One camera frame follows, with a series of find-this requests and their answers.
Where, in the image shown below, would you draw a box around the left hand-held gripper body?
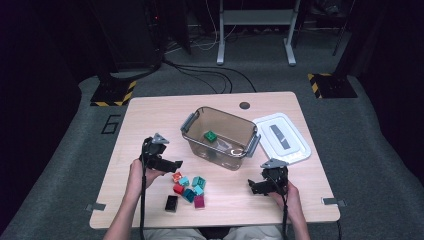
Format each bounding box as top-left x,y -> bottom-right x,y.
141,133 -> 170,170

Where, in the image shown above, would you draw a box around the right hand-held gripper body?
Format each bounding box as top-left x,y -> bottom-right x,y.
260,158 -> 290,196

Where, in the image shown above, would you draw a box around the wide teal toy block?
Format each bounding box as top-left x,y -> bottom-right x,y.
191,175 -> 207,190

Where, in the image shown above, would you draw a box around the dark teal toy block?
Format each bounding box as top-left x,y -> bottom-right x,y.
181,188 -> 197,204

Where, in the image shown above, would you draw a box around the white container lid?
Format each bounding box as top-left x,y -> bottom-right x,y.
252,112 -> 312,167

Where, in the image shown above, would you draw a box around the clear plastic storage container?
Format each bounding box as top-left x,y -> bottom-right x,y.
180,106 -> 262,172

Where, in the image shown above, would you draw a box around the person's left hand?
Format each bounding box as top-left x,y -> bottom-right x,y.
128,158 -> 166,196

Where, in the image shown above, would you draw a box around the person's right hand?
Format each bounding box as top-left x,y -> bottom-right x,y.
269,181 -> 303,222

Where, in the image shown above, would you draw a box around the black toy block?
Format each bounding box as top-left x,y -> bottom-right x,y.
164,195 -> 179,213

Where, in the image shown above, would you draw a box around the magenta toy block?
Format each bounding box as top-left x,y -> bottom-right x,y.
193,194 -> 206,210

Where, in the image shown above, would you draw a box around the person's beige shorts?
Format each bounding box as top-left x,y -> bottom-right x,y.
143,225 -> 284,240

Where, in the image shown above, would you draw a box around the dark cabinet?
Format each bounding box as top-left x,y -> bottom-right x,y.
91,0 -> 164,73

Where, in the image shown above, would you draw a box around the right hand-held gripper black cable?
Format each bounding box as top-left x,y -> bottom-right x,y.
280,194 -> 290,240

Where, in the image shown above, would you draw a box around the hand-held gripper black cable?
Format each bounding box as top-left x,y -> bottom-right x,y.
280,194 -> 290,240
139,141 -> 148,240

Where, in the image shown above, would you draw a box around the left hand-held gripper black cable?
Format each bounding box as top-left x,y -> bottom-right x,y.
139,141 -> 148,240

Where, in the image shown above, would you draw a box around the grey table bracket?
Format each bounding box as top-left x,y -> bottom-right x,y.
85,202 -> 107,213
321,197 -> 347,208

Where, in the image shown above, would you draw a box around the black yellow striped base plate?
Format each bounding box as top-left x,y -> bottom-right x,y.
89,79 -> 138,108
307,72 -> 358,100

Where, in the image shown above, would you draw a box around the black floor cable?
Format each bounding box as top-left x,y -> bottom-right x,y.
173,64 -> 234,95
163,59 -> 258,94

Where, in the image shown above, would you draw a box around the white floor cable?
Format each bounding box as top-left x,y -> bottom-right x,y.
166,0 -> 236,54

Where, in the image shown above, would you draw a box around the white metal desk frame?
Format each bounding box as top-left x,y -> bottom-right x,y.
215,0 -> 298,67

